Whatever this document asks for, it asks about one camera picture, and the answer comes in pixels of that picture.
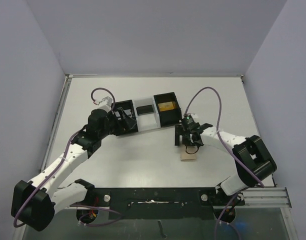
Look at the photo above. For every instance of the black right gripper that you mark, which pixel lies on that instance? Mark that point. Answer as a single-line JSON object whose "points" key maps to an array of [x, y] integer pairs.
{"points": [[182, 135]]}

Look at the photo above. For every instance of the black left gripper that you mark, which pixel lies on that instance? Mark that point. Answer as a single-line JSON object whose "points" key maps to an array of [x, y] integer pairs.
{"points": [[109, 115]]}

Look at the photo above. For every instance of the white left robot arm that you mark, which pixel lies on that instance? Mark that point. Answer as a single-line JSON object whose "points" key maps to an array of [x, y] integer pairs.
{"points": [[36, 202]]}

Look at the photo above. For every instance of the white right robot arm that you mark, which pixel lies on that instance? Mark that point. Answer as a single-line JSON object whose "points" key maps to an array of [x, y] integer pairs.
{"points": [[253, 160]]}

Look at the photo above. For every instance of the black card in tray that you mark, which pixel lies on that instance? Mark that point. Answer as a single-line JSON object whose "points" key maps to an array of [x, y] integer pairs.
{"points": [[144, 110]]}

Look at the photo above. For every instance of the gold credit card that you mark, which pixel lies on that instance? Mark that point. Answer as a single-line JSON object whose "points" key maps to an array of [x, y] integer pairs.
{"points": [[167, 106]]}

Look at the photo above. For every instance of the black left tray compartment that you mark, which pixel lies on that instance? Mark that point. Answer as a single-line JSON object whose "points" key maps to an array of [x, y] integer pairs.
{"points": [[126, 121]]}

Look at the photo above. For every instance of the black tray compartment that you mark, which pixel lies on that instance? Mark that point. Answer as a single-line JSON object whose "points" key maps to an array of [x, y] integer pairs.
{"points": [[126, 121], [168, 118]]}

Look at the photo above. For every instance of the black right tray compartment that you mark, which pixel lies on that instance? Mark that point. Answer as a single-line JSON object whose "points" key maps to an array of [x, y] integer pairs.
{"points": [[168, 118]]}

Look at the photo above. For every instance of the white middle tray compartment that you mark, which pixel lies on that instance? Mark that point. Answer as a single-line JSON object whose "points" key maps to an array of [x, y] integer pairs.
{"points": [[146, 121]]}

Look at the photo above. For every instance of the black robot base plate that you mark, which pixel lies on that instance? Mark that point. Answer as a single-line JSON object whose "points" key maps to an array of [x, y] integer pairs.
{"points": [[149, 203]]}

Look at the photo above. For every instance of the aluminium table edge rail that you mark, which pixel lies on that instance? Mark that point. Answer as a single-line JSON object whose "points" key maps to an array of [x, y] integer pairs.
{"points": [[56, 122]]}

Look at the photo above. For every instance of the front aluminium rail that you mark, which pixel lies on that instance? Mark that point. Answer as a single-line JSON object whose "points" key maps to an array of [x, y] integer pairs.
{"points": [[268, 197]]}

